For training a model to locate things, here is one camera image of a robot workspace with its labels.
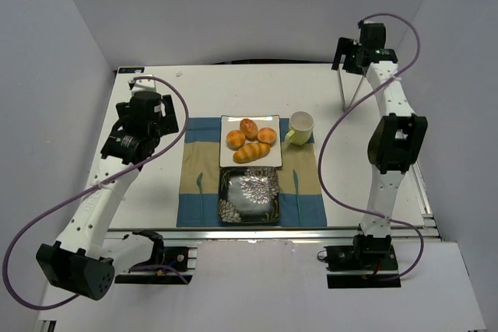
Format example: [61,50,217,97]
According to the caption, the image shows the metal serving tongs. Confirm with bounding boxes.
[337,68,366,113]

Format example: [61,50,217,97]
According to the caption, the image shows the round bread roll top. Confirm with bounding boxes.
[240,118,259,141]

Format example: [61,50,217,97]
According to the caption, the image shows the round bread roll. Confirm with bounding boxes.
[257,127,277,145]
[226,130,246,150]
[240,118,259,141]

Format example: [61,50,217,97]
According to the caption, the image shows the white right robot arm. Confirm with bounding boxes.
[327,21,428,273]

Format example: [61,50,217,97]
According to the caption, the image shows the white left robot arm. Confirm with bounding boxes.
[36,91,178,300]

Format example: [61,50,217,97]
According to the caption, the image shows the round bread roll left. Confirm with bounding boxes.
[226,130,246,150]

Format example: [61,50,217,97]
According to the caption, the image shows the long striped bread loaf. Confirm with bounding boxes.
[233,142,271,163]

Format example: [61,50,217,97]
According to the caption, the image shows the round bread roll right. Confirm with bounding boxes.
[257,127,277,145]

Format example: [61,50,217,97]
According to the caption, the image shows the green plastic fork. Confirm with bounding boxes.
[196,172,204,221]

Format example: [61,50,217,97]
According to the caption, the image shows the pale yellow mug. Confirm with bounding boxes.
[285,111,314,145]

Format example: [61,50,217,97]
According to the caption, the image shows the black floral square plate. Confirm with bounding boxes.
[218,166,281,225]

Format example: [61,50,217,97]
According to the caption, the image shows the white square plate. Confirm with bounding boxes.
[219,115,282,168]

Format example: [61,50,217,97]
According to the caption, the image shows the green plastic knife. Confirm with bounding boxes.
[293,169,302,225]

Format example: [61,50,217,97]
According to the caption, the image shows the blue and beige placemat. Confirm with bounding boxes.
[177,117,328,228]

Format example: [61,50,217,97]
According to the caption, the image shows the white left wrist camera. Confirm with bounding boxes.
[128,74,156,96]

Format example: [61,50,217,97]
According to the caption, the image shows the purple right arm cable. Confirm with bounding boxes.
[317,12,426,282]

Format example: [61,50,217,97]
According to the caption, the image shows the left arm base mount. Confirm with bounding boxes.
[114,230,195,285]

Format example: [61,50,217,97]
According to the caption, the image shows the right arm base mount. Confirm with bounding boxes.
[317,234,402,289]

